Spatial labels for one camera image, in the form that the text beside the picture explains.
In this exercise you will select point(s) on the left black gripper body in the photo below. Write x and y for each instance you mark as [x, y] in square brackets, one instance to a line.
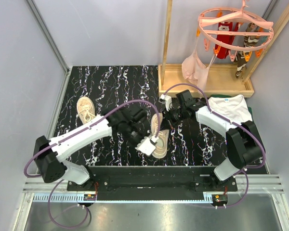
[134, 134]

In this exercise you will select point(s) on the pink round clip hanger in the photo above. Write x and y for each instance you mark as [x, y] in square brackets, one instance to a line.
[208, 22]

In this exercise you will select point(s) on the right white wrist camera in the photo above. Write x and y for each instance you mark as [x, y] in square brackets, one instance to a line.
[166, 101]

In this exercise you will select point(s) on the black marble pattern mat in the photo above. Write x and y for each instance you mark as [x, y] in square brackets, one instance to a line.
[189, 144]

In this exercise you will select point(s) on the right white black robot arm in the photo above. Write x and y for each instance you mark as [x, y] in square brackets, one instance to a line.
[243, 142]

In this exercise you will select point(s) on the wooden drying rack frame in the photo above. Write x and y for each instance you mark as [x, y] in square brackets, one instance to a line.
[222, 74]

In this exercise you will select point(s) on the red sock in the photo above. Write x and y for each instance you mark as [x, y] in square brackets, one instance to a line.
[228, 39]

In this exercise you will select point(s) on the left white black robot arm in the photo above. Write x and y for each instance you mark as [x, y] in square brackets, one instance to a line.
[52, 153]

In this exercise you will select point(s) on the green folded garment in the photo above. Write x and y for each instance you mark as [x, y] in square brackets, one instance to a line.
[250, 110]

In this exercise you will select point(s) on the brown striped sock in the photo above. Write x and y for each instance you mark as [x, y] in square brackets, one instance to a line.
[249, 41]

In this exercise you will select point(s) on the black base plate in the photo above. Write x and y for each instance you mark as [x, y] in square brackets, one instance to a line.
[153, 183]

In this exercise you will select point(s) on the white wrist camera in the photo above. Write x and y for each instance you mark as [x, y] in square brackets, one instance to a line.
[166, 101]
[147, 145]

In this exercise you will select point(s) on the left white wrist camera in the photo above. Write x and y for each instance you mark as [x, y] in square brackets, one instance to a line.
[147, 145]

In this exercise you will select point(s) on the beige sneaker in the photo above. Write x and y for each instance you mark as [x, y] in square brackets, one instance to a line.
[162, 142]
[85, 109]

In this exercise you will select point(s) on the pink bra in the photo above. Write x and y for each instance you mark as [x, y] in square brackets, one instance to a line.
[194, 71]

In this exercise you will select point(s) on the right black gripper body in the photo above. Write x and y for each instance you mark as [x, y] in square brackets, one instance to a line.
[176, 115]

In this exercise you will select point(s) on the white t-shirt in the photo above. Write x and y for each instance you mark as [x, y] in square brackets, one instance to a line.
[234, 108]

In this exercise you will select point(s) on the cream shoelace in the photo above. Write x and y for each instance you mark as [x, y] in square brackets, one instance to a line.
[155, 123]

